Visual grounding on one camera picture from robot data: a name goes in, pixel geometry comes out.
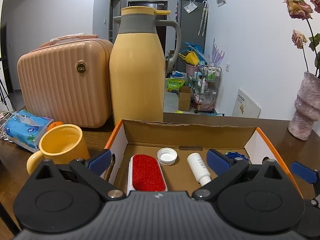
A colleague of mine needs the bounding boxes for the red white lint brush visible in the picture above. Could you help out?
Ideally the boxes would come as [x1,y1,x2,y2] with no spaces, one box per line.
[127,154,168,195]

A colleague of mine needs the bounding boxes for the blue tissue pack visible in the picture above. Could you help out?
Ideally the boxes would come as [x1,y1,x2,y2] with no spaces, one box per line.
[4,109,53,153]

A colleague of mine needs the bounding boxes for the blue bottle cap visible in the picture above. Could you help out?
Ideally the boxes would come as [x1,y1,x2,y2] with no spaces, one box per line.
[225,151,249,161]

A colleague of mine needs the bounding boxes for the wire storage cart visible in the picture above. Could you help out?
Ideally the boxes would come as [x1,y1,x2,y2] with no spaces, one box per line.
[190,65,224,116]

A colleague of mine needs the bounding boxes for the peach ribbed suitcase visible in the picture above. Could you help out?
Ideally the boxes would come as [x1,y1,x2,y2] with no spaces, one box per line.
[17,35,113,128]

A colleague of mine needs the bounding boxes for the dark entrance door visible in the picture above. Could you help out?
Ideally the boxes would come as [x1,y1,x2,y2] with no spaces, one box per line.
[127,0,168,55]

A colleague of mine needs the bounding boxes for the white bottle cap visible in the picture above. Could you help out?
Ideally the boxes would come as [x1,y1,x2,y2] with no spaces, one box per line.
[157,147,178,166]

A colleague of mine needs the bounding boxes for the yellow thermos jug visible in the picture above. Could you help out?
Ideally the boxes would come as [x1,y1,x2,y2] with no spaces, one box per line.
[109,6,181,123]

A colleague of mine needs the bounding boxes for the grey refrigerator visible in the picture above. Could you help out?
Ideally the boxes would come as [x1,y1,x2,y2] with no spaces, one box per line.
[175,0,209,73]

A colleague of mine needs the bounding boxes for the pink textured vase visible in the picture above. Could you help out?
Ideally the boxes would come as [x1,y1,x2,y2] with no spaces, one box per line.
[288,72,319,141]

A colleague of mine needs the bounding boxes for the yellow mug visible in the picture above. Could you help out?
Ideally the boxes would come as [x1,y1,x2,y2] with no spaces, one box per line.
[27,124,90,174]

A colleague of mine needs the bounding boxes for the dried pink roses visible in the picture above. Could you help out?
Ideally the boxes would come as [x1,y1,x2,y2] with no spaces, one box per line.
[283,0,320,78]

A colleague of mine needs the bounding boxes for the orange fruit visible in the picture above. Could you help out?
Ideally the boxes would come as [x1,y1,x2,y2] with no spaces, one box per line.
[47,121,64,131]

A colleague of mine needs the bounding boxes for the white spray bottle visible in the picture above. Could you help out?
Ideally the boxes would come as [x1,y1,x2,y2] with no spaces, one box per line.
[187,153,212,186]

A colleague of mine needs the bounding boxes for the red cardboard box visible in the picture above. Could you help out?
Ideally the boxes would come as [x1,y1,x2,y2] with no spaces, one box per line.
[106,120,296,194]

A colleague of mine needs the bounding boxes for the camera tripod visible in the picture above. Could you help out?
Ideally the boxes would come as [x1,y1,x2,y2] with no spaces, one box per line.
[0,79,16,112]

